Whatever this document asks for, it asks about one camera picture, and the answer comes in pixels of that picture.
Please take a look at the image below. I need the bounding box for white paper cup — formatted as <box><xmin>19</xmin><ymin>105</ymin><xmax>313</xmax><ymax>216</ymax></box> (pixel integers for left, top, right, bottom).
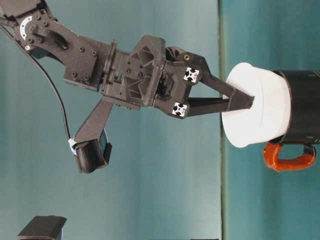
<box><xmin>220</xmin><ymin>62</ymin><xmax>292</xmax><ymax>149</ymax></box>

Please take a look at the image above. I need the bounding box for black cup holder red handle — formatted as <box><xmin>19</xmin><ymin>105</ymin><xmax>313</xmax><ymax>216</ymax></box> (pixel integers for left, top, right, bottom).
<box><xmin>263</xmin><ymin>69</ymin><xmax>320</xmax><ymax>173</ymax></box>

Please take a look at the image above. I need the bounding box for thin black camera cable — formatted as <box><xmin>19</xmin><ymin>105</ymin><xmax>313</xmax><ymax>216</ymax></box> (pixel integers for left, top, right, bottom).
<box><xmin>0</xmin><ymin>17</ymin><xmax>75</xmax><ymax>148</ymax></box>

